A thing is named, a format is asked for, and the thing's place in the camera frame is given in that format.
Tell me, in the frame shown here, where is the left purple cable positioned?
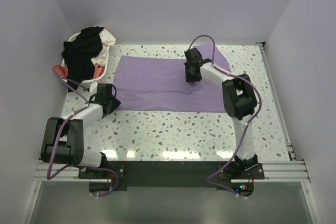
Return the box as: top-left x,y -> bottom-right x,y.
46,77 -> 121,198

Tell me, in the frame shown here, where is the coral orange t shirt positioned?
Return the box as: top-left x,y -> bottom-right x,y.
52,63 -> 105,79

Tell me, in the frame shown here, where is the purple t shirt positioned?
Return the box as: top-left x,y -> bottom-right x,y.
113,56 -> 225,113

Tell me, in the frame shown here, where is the white laundry basket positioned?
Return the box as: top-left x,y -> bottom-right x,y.
54,26 -> 116,90

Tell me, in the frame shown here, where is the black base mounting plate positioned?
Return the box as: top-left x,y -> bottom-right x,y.
78,159 -> 265,192

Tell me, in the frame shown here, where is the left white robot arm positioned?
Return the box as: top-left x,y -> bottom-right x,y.
40,83 -> 121,178

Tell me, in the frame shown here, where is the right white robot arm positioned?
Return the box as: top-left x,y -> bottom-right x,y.
184,48 -> 262,178

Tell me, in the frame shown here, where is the aluminium frame rail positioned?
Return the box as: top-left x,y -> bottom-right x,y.
19,158 -> 82,224

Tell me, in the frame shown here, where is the white t shirt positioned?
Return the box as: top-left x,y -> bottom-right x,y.
91,28 -> 116,67

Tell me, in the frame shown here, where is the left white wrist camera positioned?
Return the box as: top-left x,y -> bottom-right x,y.
89,81 -> 98,95

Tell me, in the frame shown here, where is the black t shirt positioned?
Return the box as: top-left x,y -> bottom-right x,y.
61,26 -> 103,93

